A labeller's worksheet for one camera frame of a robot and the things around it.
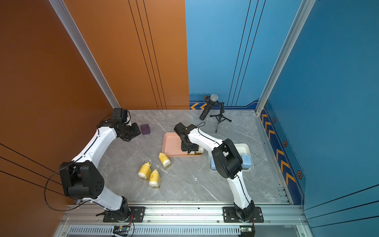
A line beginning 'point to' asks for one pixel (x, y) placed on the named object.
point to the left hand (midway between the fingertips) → (140, 130)
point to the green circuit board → (121, 230)
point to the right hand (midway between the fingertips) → (189, 149)
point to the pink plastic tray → (171, 146)
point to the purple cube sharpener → (145, 129)
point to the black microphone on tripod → (209, 101)
